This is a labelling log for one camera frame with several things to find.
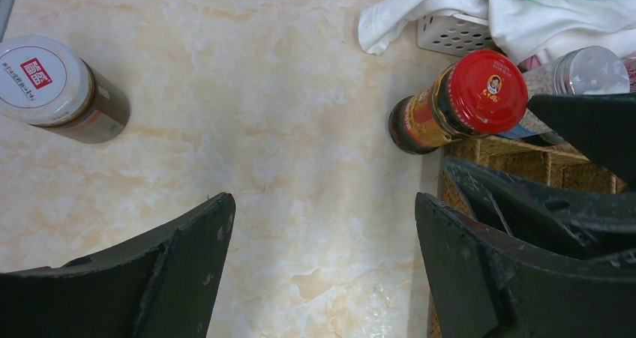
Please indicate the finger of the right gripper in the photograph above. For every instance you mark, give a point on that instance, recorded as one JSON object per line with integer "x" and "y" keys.
{"x": 581, "y": 225}

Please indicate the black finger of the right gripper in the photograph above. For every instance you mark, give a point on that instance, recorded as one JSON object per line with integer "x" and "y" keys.
{"x": 601, "y": 127}

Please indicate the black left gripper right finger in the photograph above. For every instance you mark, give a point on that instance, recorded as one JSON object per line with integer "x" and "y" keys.
{"x": 485, "y": 283}

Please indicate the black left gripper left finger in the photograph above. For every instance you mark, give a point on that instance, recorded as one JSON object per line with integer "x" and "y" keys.
{"x": 162, "y": 283}

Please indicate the red lid chili sauce jar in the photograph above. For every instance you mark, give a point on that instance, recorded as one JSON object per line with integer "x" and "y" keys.
{"x": 482, "y": 94}

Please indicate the silver lid spice jar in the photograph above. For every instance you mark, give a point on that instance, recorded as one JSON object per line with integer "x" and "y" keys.
{"x": 590, "y": 70}

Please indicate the woven bamboo divided tray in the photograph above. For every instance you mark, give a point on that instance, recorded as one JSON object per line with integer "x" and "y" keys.
{"x": 560, "y": 167}

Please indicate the pink cloth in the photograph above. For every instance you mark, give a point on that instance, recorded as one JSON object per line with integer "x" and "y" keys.
{"x": 629, "y": 62}

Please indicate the white cloth pile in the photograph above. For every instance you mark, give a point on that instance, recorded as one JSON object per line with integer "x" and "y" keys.
{"x": 521, "y": 28}

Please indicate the white plastic laundry basket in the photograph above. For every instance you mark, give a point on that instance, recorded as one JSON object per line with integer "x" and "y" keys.
{"x": 456, "y": 35}

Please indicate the white lid brown sauce jar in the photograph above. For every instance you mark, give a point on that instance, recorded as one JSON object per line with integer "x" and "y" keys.
{"x": 45, "y": 85}

